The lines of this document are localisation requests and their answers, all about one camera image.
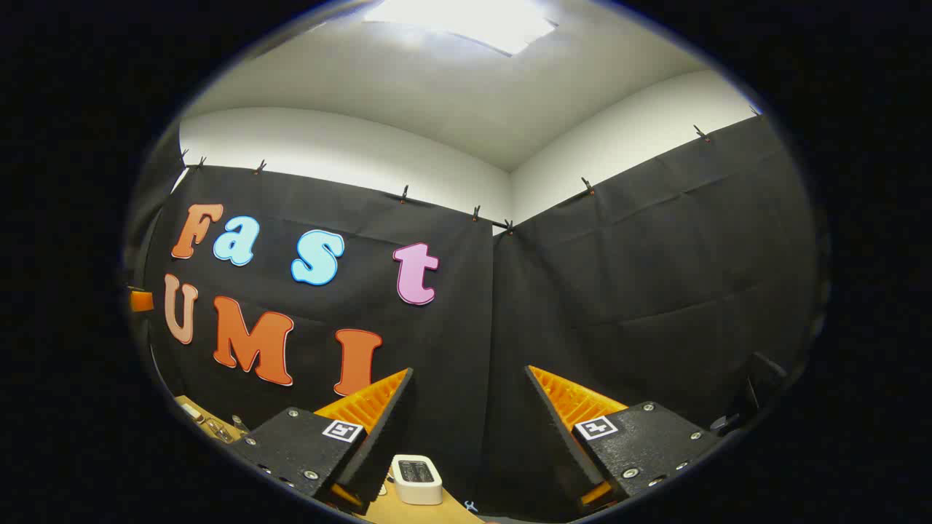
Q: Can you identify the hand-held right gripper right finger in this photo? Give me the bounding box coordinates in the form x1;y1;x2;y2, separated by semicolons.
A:
524;365;729;510

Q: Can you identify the row of black cloth clips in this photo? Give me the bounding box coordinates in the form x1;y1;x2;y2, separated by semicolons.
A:
178;124;711;235

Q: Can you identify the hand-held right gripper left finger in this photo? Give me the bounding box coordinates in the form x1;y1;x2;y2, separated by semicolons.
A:
232;368;416;514

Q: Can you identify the ceiling light panel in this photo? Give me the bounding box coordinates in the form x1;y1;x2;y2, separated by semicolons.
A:
362;0;558;56

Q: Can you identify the white toaster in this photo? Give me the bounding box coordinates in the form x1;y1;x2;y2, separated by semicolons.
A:
391;455;443;506

